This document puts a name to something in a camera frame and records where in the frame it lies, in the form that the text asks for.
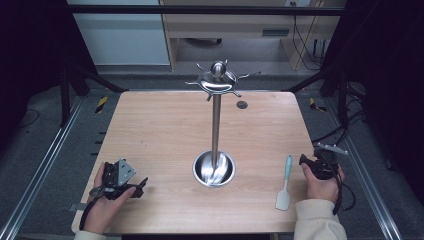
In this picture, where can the yellow black striped tape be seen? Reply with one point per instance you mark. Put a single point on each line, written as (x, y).
(315, 105)
(101, 104)

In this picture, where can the person's right hand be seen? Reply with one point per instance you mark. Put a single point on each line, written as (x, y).
(321, 188)

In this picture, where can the black metal frame stand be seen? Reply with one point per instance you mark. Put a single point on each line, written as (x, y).
(338, 86)
(66, 93)

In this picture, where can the white cabinet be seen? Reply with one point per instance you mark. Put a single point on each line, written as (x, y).
(126, 36)

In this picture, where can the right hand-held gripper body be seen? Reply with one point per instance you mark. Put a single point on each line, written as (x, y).
(325, 165)

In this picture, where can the dark round table grommet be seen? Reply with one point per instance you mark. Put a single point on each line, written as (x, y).
(242, 105)

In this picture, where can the person's left hand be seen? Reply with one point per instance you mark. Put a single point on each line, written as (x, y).
(103, 210)

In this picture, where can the stainless steel utensil rack stand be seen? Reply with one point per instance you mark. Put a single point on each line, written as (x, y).
(216, 133)

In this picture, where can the aluminium floor rail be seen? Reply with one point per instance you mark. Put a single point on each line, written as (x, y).
(36, 166)
(366, 180)

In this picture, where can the black metal crossbar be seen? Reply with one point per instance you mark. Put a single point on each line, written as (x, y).
(206, 10)

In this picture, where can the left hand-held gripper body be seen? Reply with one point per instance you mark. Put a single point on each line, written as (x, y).
(115, 175)

